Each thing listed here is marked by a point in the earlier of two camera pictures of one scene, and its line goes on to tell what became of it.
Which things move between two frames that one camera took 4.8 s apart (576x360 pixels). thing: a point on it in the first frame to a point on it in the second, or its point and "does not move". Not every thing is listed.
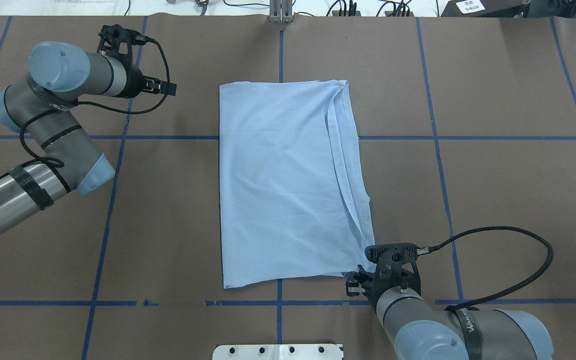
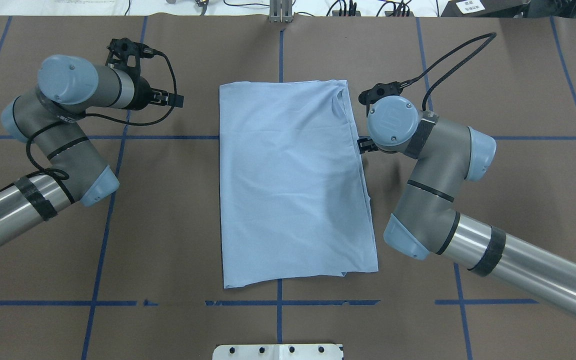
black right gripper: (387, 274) to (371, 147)
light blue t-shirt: (293, 201) does not move
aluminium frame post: (281, 11) does not move
